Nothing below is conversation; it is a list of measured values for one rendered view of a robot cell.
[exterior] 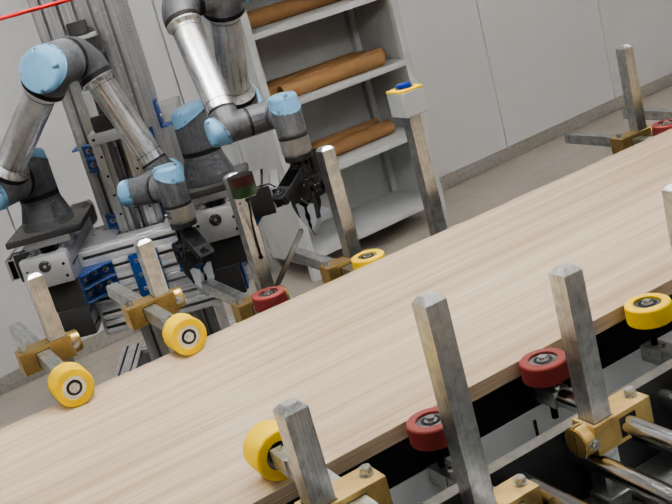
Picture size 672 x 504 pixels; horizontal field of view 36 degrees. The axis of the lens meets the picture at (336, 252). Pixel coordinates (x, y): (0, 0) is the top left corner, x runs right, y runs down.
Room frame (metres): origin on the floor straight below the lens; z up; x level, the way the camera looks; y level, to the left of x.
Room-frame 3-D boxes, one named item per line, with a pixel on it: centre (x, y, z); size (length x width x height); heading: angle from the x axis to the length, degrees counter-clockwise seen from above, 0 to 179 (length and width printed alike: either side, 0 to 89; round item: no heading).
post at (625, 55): (2.87, -0.94, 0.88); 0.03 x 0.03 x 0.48; 25
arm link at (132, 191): (2.68, 0.45, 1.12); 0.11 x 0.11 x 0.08; 64
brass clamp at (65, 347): (2.11, 0.66, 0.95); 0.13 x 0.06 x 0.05; 115
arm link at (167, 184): (2.62, 0.37, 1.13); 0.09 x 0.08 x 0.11; 64
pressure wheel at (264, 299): (2.22, 0.17, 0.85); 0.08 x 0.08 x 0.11
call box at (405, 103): (2.55, -0.27, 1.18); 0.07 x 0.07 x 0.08; 25
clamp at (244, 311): (2.32, 0.21, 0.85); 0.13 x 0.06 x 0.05; 115
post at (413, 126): (2.55, -0.28, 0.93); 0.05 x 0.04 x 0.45; 115
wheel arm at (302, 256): (2.46, 0.02, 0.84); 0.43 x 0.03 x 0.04; 25
